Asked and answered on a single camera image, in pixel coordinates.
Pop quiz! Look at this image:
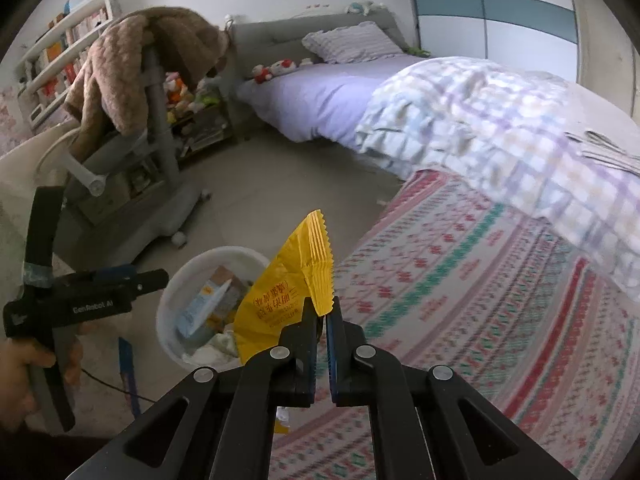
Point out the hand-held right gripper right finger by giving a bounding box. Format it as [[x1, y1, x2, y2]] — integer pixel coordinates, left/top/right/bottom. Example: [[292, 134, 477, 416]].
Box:
[[324, 296, 576, 480]]

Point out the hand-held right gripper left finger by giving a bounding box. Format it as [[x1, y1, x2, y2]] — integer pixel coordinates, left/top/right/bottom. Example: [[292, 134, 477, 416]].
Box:
[[65, 297, 321, 480]]

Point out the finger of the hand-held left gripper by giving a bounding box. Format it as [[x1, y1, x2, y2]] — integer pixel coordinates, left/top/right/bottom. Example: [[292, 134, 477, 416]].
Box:
[[90, 266, 170, 295]]

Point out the white trash bin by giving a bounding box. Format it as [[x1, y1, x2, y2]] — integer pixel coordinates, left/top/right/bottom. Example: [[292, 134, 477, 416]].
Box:
[[156, 246, 273, 366]]

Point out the yellow snack wrapper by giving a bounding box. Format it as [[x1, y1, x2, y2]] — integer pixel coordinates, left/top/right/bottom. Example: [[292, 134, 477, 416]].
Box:
[[233, 208, 336, 363]]

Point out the light blue carton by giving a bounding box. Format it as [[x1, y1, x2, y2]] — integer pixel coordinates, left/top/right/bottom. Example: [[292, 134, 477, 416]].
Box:
[[176, 266, 251, 338]]

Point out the person's left hand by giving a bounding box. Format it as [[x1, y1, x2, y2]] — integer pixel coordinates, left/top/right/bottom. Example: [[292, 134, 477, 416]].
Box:
[[0, 322, 98, 433]]

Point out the blue stick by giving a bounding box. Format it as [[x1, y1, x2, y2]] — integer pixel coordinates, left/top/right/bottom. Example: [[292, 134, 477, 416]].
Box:
[[118, 337, 143, 418]]

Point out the patterned mat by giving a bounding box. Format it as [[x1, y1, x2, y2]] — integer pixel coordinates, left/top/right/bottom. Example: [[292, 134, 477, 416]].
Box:
[[270, 169, 640, 480]]

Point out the nightstand with plush toys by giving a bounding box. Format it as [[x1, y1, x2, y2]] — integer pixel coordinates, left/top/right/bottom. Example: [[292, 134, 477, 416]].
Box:
[[165, 72, 236, 153]]

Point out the grey chair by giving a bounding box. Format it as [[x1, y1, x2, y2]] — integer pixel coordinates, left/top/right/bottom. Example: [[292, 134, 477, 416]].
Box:
[[52, 45, 211, 261]]

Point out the brown fleece cloth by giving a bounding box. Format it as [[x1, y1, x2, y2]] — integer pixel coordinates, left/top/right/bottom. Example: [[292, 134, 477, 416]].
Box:
[[62, 6, 231, 153]]

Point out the red and white plush toy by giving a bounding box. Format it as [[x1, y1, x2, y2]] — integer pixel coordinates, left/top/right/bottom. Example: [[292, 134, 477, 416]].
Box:
[[250, 57, 301, 84]]

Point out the bed with lilac sheet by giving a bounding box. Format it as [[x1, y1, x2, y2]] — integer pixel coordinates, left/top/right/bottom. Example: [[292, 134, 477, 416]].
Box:
[[227, 10, 436, 143]]

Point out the white bookshelf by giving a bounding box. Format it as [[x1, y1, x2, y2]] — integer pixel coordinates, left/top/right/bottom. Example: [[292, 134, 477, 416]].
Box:
[[15, 0, 123, 131]]

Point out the checked quilt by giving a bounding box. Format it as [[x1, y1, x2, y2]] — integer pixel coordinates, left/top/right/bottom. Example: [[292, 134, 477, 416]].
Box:
[[355, 56, 640, 303]]

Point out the striped pillow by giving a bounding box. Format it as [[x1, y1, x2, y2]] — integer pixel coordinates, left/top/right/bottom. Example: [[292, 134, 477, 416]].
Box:
[[301, 21, 403, 65]]

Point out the folded striped cloth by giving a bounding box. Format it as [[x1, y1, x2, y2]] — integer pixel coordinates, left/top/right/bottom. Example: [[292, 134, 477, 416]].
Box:
[[565, 130, 640, 177]]

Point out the small plush on headboard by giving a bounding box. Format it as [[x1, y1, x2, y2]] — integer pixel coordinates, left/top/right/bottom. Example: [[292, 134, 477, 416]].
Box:
[[346, 1, 390, 15]]

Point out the white and teal wardrobe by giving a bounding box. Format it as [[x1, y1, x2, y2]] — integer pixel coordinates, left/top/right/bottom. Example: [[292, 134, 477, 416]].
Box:
[[405, 0, 581, 83]]

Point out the black cable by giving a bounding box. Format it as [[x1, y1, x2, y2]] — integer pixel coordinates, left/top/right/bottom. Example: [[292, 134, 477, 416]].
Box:
[[80, 367, 158, 403]]

